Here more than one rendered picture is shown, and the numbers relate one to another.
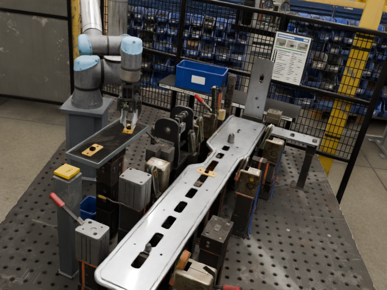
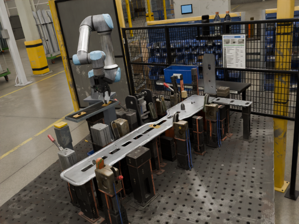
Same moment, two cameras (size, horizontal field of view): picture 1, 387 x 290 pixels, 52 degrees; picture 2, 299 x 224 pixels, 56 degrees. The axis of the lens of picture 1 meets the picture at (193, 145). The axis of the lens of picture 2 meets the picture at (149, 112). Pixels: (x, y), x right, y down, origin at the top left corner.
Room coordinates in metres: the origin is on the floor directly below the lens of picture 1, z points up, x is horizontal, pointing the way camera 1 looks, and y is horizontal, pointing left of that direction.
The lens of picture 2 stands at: (-0.17, -0.78, 1.80)
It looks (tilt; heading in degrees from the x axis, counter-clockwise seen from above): 21 degrees down; 25
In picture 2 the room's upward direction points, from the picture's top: 8 degrees counter-clockwise
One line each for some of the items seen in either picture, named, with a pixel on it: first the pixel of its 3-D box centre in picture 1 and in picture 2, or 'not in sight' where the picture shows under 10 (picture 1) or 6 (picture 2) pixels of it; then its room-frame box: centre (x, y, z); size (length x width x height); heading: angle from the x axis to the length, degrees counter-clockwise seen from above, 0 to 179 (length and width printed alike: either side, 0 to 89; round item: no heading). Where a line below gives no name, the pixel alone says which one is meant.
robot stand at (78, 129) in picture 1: (87, 138); (103, 117); (1.76, 0.54, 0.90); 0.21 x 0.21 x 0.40; 0
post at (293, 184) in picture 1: (306, 165); (246, 122); (1.90, -0.63, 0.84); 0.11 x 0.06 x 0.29; 71
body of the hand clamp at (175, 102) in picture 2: (205, 144); (176, 114); (1.93, -0.07, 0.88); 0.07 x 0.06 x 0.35; 71
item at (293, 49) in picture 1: (288, 58); (234, 51); (2.36, -0.50, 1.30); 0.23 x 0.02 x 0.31; 71
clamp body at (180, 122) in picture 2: (243, 202); (182, 145); (1.43, -0.26, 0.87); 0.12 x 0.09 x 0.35; 71
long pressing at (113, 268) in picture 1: (206, 176); (153, 128); (1.41, -0.07, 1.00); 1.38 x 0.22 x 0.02; 161
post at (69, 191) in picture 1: (69, 225); (69, 157); (1.08, 0.40, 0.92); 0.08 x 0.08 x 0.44; 71
